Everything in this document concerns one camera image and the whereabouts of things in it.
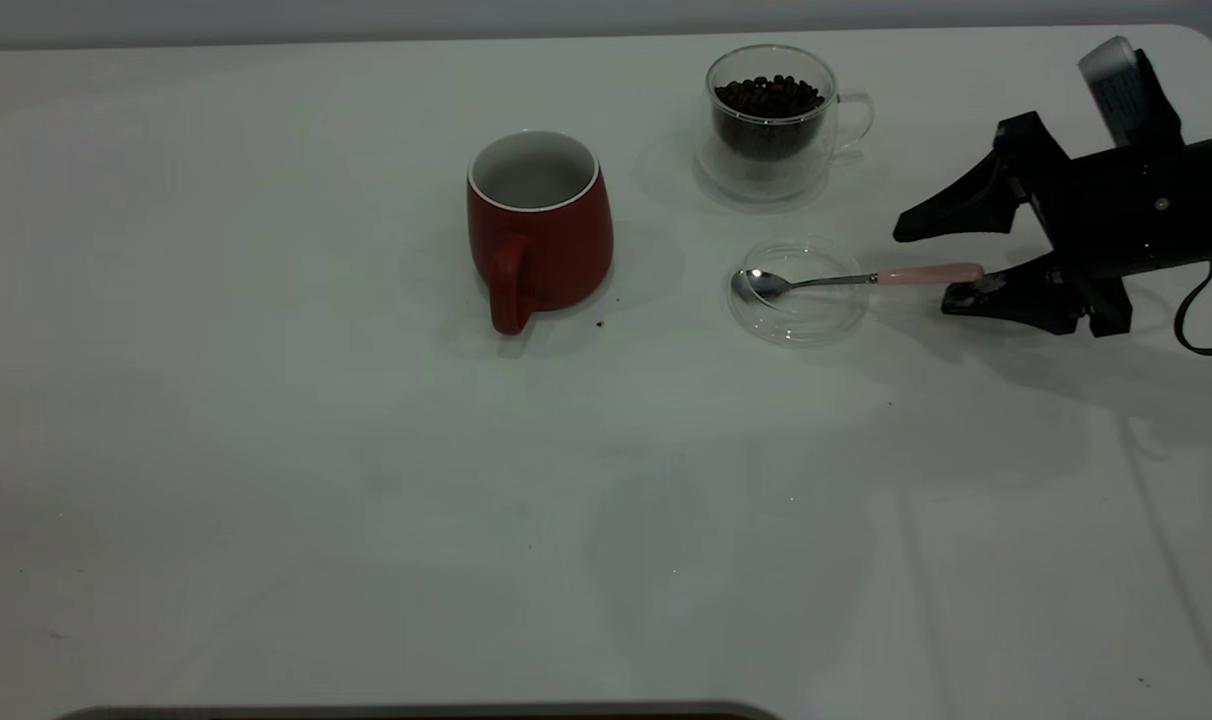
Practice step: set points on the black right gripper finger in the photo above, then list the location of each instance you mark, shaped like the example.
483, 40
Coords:
1046, 295
986, 195

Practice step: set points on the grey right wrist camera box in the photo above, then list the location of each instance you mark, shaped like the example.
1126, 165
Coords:
1126, 95

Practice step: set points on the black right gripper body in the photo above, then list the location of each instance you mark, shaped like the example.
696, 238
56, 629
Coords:
1146, 210

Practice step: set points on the pile of coffee beans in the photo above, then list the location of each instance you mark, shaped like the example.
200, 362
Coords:
769, 110

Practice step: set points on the round clear glass dish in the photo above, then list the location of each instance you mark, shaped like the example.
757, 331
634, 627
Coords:
796, 315

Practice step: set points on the red ceramic mug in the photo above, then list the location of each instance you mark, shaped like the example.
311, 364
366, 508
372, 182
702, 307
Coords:
556, 250

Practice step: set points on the double-walled clear glass cup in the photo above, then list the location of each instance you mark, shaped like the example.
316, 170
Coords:
766, 170

